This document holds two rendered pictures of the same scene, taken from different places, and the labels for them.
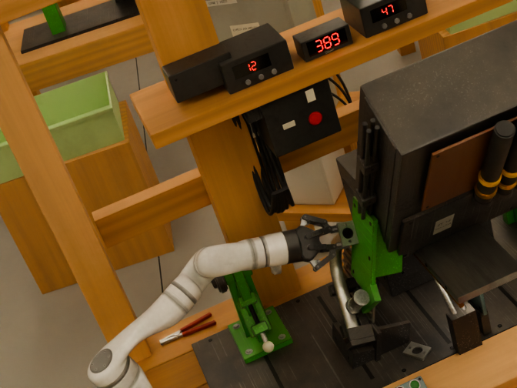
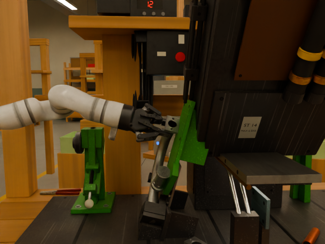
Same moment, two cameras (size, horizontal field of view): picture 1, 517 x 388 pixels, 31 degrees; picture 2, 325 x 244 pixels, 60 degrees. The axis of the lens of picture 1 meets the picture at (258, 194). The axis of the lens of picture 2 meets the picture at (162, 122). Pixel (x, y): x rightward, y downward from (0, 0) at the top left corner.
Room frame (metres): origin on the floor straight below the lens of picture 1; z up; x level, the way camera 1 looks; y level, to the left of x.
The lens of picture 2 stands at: (0.93, -0.20, 1.31)
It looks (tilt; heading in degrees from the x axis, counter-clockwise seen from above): 7 degrees down; 4
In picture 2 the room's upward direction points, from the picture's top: straight up
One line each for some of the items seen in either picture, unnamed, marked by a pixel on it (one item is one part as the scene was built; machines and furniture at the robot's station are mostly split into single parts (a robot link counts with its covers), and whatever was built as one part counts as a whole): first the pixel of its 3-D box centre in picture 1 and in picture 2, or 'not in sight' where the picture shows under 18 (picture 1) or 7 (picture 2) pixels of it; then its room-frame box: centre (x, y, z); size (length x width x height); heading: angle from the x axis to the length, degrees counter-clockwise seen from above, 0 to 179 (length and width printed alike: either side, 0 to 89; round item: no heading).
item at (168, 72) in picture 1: (200, 72); (119, 5); (1.96, 0.04, 1.59); 0.15 x 0.07 x 0.07; 98
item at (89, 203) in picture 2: (265, 339); (89, 197); (1.76, 0.10, 0.96); 0.06 x 0.03 x 0.06; 8
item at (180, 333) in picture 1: (187, 330); (60, 191); (1.99, 0.30, 0.89); 0.16 x 0.05 x 0.01; 100
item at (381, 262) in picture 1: (376, 242); (191, 136); (1.71, -0.22, 1.17); 0.13 x 0.12 x 0.20; 98
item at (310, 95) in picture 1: (293, 108); (169, 54); (1.97, -0.14, 1.42); 0.17 x 0.12 x 0.15; 98
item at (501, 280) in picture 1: (448, 242); (248, 158); (1.69, -0.38, 1.11); 0.39 x 0.16 x 0.03; 8
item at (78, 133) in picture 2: (216, 279); (78, 142); (1.84, 0.16, 1.12); 0.07 x 0.03 x 0.08; 8
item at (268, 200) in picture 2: (475, 302); (259, 218); (1.64, -0.39, 0.97); 0.10 x 0.02 x 0.14; 8
